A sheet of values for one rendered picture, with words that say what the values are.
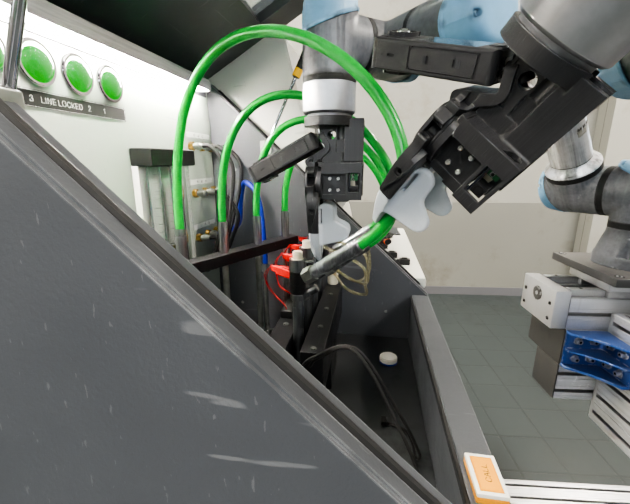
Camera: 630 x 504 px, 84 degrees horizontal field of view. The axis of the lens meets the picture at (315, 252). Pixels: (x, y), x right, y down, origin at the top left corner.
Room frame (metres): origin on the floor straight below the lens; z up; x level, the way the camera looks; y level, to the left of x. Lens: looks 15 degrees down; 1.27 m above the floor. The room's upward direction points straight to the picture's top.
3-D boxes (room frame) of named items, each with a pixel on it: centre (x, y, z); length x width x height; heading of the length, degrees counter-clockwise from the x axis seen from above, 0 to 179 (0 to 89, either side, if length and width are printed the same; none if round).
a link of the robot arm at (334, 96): (0.54, -0.02, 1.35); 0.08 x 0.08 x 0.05
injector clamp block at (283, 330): (0.66, 0.01, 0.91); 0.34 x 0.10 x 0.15; 171
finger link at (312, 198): (0.52, 0.00, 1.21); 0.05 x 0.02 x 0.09; 171
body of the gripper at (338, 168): (0.54, -0.03, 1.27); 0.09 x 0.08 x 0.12; 81
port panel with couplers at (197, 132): (0.82, 0.25, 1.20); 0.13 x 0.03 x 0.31; 171
